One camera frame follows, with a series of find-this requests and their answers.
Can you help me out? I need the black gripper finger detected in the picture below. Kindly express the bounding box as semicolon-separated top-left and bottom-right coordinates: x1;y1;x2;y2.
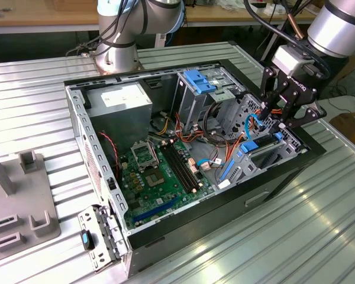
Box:
279;91;328;130
259;66;289;120

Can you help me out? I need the orange red power wire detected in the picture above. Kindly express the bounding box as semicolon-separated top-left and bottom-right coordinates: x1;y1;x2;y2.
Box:
224;108;283;166

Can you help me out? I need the blue data wire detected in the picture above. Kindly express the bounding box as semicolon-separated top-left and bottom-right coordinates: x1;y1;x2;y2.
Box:
244;114;267;140

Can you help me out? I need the hard disk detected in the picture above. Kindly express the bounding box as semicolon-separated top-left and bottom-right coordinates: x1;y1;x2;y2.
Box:
220;131;285;181

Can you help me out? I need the grey metal disk bay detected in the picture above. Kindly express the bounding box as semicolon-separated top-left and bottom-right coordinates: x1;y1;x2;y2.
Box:
218;130;302;186

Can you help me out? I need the brown cardboard box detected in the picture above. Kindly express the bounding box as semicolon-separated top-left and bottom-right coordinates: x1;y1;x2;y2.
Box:
328;112;355;151

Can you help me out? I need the blue plastic drive latch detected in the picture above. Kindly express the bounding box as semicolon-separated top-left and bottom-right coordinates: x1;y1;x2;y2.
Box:
183;69;218;95

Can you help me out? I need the grey metal drive cage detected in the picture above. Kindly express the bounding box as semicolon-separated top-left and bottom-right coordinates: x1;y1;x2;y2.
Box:
170;66;246;130

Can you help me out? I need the wooden desk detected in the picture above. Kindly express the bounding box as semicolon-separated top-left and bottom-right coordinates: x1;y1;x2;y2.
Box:
0;0;101;35
183;0;317;64

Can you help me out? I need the black RAM slot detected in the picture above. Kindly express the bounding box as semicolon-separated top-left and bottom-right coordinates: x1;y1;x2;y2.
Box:
164;144;195;193
161;145;192;195
169;144;199;191
173;143;202;189

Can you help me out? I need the metal socket cover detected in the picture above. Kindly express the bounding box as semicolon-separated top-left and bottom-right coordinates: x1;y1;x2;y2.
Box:
130;141;160;172

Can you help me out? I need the green motherboard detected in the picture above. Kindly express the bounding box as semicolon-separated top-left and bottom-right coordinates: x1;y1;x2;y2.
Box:
118;138;217;230

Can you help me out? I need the CPU socket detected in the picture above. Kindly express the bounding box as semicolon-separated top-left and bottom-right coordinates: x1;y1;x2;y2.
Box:
144;169;167;189

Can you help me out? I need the grey power supply unit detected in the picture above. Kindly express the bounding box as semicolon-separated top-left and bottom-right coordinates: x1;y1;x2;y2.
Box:
85;82;153;154

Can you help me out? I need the black open PC case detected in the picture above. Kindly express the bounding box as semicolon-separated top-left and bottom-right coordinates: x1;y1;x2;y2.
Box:
63;59;327;279

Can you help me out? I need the blue expansion slot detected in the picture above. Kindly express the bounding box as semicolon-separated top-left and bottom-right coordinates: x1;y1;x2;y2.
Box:
132;197;179;223

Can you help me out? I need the blue black latch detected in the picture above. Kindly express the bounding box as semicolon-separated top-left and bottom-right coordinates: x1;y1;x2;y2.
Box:
79;230;96;251

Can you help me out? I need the grey expansion card retainer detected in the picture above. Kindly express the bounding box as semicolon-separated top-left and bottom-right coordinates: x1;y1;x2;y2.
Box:
78;204;128;273

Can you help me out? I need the grey part rack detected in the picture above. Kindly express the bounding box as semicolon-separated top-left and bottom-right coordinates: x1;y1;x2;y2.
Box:
0;138;62;266

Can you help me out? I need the black cable loop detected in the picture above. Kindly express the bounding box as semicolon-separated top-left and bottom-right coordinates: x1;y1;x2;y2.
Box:
203;102;228;146

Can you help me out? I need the coloured wire bundle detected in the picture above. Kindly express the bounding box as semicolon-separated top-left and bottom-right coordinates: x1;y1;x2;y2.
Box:
149;111;205;147

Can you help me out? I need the light blue board wire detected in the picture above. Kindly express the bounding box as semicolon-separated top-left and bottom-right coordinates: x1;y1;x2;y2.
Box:
196;158;225;171

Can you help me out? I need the red black fan wire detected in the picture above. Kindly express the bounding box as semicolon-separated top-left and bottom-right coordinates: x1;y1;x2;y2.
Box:
97;131;121;180

